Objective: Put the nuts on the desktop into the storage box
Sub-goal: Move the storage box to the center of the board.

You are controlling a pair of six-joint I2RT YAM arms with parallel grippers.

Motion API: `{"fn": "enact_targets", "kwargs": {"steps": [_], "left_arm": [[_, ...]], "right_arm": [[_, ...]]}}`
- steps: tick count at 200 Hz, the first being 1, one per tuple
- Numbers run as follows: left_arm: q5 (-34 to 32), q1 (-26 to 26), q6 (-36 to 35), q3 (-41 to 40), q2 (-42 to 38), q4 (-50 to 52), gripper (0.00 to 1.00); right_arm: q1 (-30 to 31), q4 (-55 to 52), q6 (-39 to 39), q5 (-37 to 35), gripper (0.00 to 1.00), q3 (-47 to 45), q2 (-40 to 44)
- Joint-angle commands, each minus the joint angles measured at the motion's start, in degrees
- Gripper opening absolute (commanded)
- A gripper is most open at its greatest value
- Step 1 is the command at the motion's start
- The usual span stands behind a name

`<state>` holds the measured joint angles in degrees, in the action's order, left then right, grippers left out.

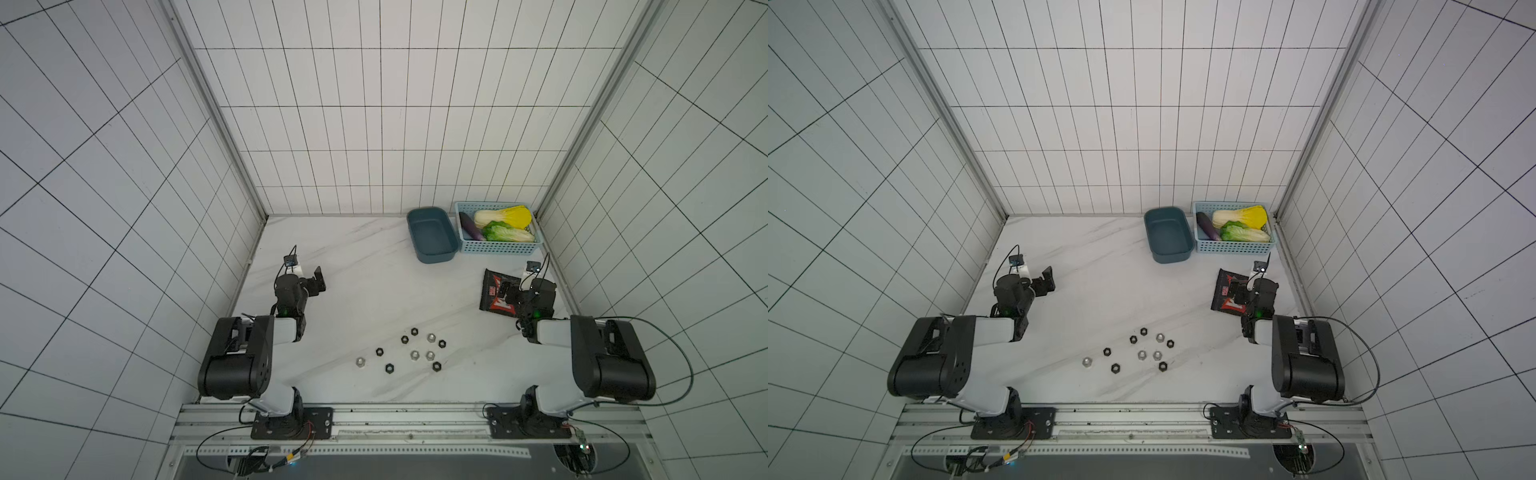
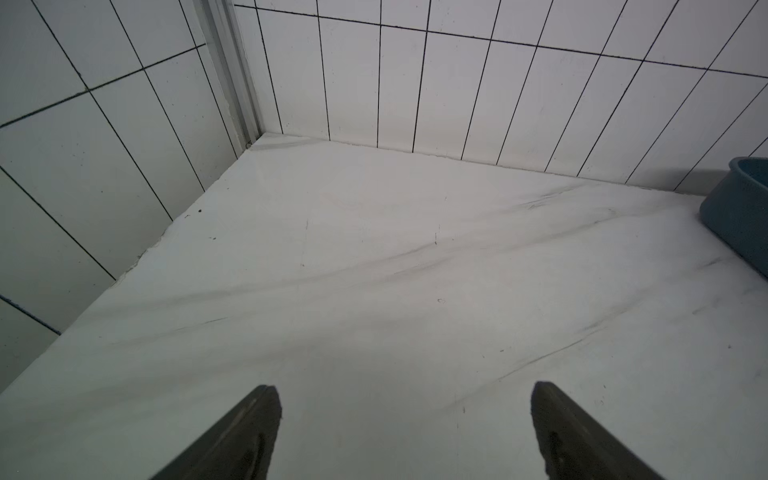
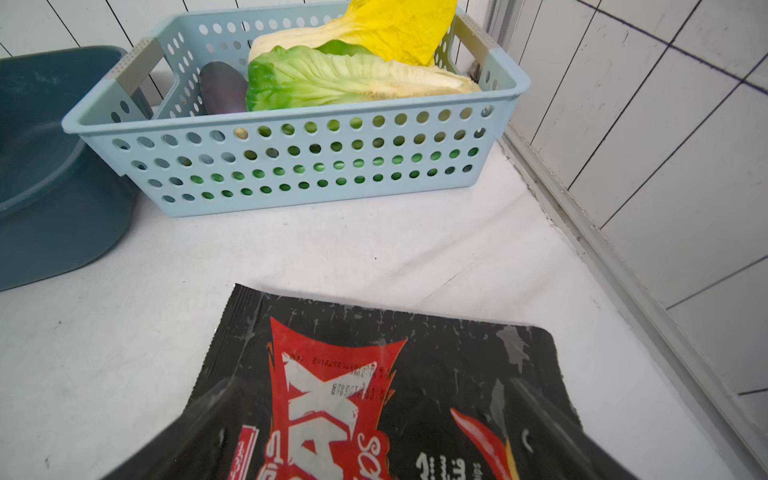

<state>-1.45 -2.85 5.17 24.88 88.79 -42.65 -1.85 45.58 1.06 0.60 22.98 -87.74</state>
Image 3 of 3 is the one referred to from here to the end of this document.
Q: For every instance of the green lettuce toy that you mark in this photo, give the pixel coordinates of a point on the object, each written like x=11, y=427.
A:
x=340, y=73

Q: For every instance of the black red chips bag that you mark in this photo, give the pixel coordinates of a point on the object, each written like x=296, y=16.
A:
x=338, y=391

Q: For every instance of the light blue perforated basket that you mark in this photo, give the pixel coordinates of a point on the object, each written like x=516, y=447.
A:
x=148, y=120

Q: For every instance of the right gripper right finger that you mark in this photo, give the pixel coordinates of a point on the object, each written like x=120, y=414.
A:
x=547, y=444

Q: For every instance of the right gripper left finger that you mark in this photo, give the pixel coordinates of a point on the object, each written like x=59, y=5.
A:
x=199, y=444

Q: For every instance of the purple eggplant toy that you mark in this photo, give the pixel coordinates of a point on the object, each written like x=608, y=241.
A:
x=223, y=89

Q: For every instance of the yellow napa cabbage toy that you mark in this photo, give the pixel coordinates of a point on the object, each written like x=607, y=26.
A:
x=405, y=31

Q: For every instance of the dark teal storage box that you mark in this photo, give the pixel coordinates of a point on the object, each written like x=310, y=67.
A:
x=62, y=206

